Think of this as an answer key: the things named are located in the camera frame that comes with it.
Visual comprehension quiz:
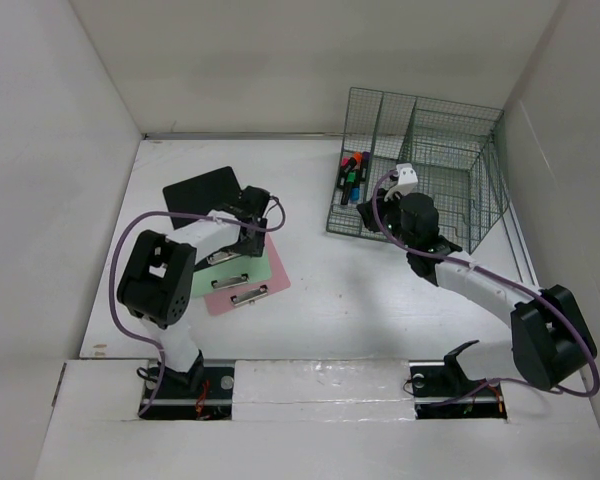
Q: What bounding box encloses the green wire mesh organizer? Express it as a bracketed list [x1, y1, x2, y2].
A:
[326, 87, 509, 252]

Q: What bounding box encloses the green clipboard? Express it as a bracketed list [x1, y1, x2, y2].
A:
[191, 249, 273, 298]

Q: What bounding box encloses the black clipboard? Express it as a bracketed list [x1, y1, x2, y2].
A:
[162, 165, 266, 266]

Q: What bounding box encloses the black mounting rail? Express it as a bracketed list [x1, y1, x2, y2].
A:
[137, 359, 507, 423]

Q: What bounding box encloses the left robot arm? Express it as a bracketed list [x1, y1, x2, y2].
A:
[108, 185, 279, 397]

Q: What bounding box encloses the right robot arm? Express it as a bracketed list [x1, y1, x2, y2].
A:
[357, 189, 600, 398]

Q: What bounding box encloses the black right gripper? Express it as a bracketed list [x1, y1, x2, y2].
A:
[356, 185, 416, 251]

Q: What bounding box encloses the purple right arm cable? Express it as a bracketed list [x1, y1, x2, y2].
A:
[373, 169, 600, 409]

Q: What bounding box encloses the green capped black highlighter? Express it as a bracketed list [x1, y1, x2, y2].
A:
[340, 170, 358, 206]

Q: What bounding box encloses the pink clipboard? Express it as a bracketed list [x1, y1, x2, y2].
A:
[205, 234, 291, 316]

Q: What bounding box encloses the pink capped black highlighter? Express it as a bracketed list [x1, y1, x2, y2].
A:
[336, 157, 357, 189]

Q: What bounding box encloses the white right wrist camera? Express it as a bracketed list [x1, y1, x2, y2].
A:
[384, 163, 418, 202]

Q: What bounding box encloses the orange capped black highlighter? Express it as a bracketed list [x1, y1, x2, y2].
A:
[344, 152, 363, 176]

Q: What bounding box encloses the purple capped black highlighter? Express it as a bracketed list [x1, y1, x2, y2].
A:
[361, 151, 370, 182]

